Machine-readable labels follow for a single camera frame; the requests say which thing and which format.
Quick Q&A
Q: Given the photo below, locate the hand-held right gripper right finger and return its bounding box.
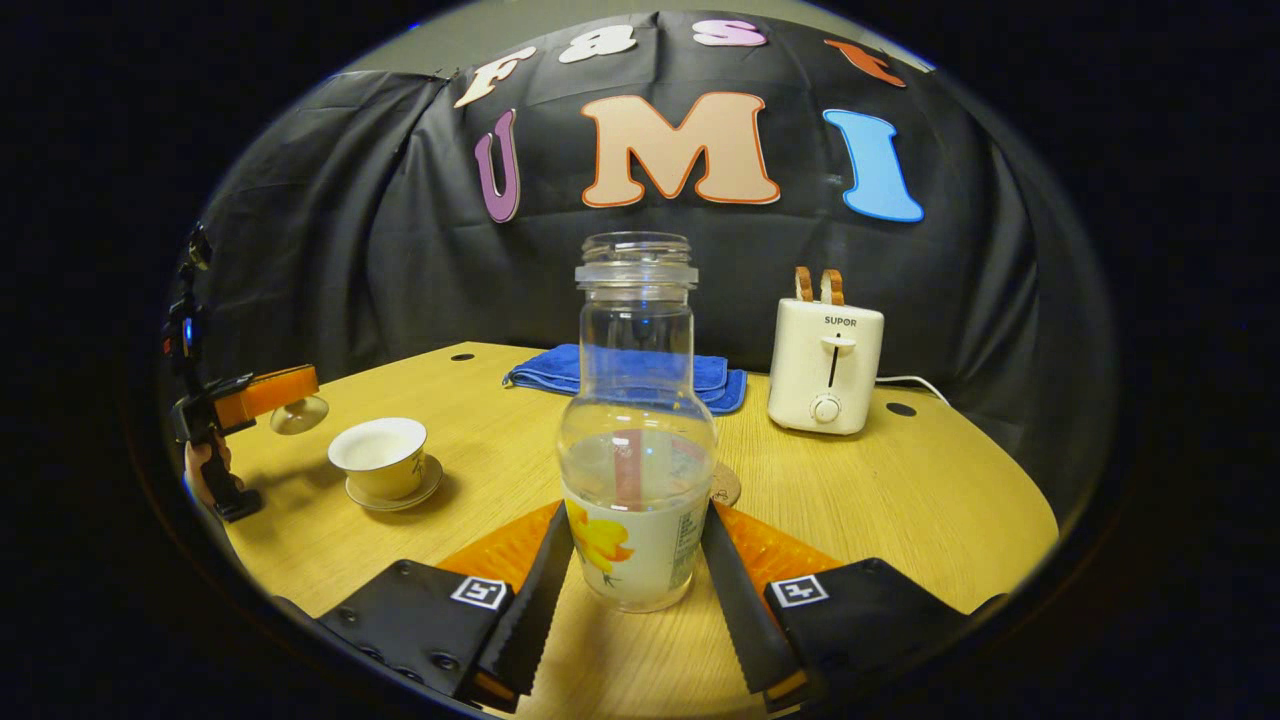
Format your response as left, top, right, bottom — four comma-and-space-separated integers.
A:
700, 500, 1006, 713

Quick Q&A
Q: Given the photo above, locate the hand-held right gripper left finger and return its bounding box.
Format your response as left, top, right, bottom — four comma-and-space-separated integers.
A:
315, 500, 576, 713

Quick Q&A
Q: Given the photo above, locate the yellow teacup lid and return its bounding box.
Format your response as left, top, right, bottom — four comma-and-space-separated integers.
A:
270, 395, 329, 435

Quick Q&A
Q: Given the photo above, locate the clear glass water bottle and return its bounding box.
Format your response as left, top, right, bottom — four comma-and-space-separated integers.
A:
557, 232, 719, 613

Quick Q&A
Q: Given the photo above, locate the yellow ceramic teacup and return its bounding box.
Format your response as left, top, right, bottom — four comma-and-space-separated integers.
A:
328, 417, 429, 501

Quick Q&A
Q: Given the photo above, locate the yellow ceramic saucer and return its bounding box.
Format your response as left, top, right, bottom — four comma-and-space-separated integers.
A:
345, 455, 445, 513

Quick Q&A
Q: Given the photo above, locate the folded blue towel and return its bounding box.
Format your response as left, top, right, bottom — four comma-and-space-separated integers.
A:
503, 344, 749, 415

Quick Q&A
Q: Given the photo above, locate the white toaster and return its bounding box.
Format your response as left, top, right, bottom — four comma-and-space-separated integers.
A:
767, 297, 886, 436

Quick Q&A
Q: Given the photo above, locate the white toaster power cable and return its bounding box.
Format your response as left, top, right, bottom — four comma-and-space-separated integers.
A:
876, 375, 951, 406

